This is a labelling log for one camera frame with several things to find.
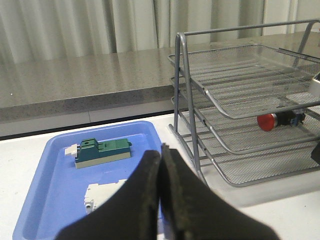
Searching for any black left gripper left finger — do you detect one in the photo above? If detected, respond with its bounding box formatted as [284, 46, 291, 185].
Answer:
[56, 150, 160, 240]

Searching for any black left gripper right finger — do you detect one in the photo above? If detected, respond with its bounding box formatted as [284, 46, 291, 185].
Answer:
[161, 144, 279, 240]

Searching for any red emergency stop button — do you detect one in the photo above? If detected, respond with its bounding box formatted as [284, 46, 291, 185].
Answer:
[256, 108, 306, 132]

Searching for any silver mesh tray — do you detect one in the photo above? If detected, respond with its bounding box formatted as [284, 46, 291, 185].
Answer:
[171, 98, 320, 187]
[170, 77, 320, 155]
[179, 44, 320, 119]

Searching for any white circuit breaker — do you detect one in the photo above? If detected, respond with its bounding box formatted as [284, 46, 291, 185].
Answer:
[84, 179, 127, 215]

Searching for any green electrical module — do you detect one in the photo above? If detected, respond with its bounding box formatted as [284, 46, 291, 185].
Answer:
[64, 138, 132, 169]

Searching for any blue plastic tray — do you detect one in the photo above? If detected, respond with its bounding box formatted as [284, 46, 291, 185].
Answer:
[12, 120, 161, 240]

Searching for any grey stone counter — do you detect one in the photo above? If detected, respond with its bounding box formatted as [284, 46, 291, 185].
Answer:
[0, 31, 320, 138]

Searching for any silver wire rack frame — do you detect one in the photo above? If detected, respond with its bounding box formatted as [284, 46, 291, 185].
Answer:
[168, 19, 320, 187]

